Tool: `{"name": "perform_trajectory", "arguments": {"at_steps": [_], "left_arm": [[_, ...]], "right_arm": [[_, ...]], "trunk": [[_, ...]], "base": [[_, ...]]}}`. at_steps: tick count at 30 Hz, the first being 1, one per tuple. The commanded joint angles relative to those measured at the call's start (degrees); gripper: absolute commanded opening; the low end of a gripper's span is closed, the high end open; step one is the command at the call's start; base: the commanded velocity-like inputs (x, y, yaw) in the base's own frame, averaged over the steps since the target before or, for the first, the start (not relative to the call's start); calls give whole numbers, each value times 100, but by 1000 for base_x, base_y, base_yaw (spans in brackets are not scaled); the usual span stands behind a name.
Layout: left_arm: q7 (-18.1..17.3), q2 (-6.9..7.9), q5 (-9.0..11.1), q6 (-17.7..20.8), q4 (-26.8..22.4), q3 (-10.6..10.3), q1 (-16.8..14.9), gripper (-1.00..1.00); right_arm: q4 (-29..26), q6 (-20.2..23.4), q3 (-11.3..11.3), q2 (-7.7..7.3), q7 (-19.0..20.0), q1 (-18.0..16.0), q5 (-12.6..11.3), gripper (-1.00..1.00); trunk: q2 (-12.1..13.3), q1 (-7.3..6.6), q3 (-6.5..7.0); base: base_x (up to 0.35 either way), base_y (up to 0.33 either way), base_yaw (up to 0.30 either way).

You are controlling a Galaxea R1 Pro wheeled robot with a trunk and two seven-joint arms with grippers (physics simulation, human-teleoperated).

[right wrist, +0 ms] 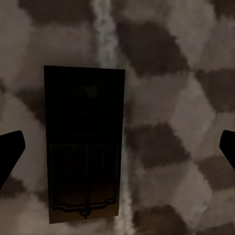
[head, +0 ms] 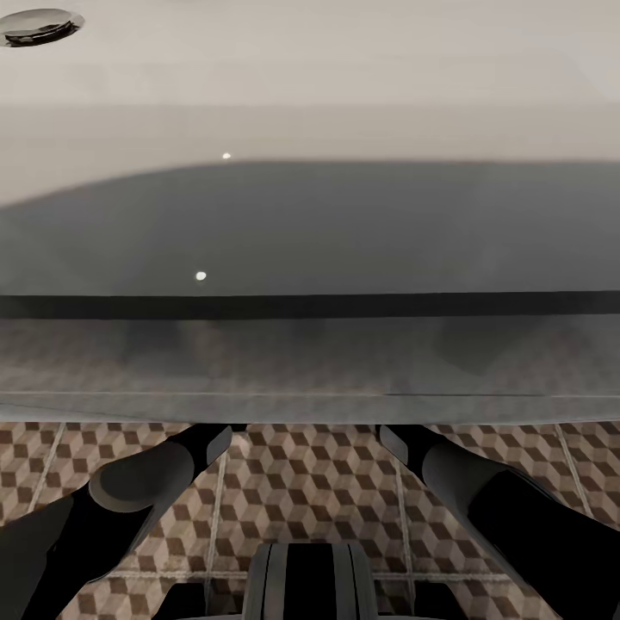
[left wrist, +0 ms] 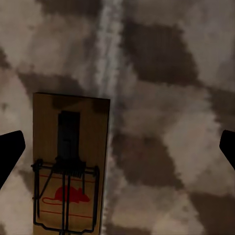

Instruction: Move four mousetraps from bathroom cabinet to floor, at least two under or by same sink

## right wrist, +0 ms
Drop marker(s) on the mousetrap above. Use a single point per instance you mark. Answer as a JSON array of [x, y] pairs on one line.
[[84, 119]]

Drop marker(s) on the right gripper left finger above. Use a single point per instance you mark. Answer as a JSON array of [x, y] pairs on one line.
[[12, 145]]

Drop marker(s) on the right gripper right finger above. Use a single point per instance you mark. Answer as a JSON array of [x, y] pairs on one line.
[[227, 146]]

